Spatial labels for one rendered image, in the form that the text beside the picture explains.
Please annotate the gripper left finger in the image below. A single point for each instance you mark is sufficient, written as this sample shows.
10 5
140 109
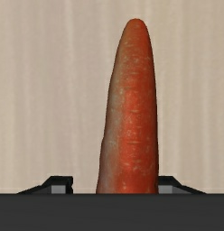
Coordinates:
58 183

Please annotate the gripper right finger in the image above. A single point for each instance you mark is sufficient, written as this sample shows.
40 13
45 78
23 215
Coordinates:
168 184

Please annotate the orange carrot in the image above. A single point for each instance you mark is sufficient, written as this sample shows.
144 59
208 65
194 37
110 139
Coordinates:
132 120

